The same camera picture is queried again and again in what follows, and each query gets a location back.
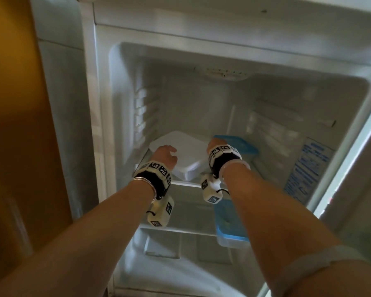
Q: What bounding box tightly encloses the person's right hand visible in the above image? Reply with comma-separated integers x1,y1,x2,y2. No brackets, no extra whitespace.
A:
207,138,228,153

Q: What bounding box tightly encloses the person's left hand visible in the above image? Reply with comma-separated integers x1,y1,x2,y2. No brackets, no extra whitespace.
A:
155,145,177,171

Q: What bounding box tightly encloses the white food container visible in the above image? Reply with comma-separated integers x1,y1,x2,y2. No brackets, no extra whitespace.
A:
149,130,211,182

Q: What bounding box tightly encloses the person's right forearm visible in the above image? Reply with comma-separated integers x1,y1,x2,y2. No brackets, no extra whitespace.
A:
222,164,371,297

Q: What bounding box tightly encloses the person's left forearm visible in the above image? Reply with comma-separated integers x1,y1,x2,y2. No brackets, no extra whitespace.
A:
0,179,157,297

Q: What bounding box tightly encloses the black marker wrist band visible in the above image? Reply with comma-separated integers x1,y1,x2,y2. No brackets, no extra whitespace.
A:
208,145,243,177
132,160,172,200

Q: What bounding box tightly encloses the silver bangle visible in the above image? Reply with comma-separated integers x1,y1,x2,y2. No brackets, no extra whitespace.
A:
130,178,158,204

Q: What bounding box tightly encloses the white bangle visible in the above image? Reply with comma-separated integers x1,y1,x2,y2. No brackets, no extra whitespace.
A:
219,161,251,182

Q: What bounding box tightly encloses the blue lid plastic container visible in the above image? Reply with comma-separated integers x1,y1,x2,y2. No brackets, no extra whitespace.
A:
214,196,251,249
213,135,259,166

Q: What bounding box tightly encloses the white refrigerator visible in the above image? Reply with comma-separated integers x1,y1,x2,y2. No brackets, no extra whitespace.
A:
29,0,371,297

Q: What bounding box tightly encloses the clear crisper drawer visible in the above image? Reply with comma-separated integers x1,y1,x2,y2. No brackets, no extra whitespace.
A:
142,230,235,266

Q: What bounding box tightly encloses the blue printed label sticker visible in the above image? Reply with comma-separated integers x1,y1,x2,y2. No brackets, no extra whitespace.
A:
283,137,336,205

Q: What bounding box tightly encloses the white wrist camera cube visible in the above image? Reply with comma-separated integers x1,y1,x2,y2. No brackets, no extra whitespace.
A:
147,196,175,228
200,173,229,204

